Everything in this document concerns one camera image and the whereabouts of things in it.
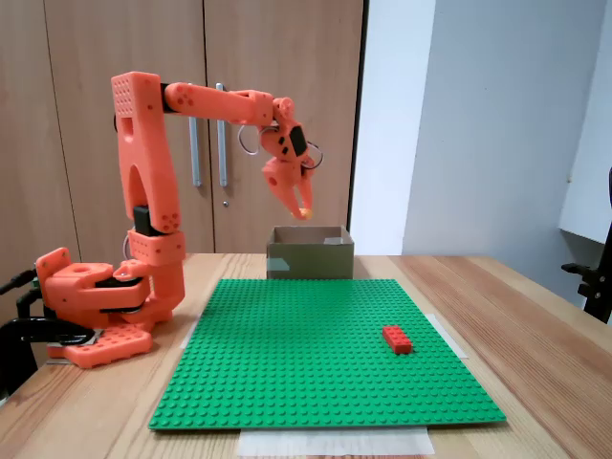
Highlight open cardboard box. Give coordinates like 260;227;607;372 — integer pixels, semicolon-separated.
265;225;356;281

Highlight black servo cable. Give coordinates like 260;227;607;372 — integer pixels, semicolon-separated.
237;122;327;172

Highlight wide masking tape strip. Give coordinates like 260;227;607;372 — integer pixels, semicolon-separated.
236;426;437;458

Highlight black camera stand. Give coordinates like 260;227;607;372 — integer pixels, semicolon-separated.
560;165;612;327

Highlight red lego block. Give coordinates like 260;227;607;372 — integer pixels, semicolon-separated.
381;324;415;357

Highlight silver cabinet door handle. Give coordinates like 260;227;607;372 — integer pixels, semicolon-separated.
214;82;230;188
187;116;203;188

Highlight wooden cabinet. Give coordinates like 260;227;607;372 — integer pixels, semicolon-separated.
0;0;370;288

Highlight black power cable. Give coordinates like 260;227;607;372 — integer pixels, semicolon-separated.
0;269;40;295

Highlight small masking tape strip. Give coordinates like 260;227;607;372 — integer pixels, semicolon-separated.
180;317;202;351

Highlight white furniture panel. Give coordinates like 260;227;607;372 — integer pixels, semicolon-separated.
557;0;612;247

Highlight black table clamp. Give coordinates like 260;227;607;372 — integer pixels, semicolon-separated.
0;286;98;401

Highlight green lego baseplate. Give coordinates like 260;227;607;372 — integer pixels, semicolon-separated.
147;278;508;432

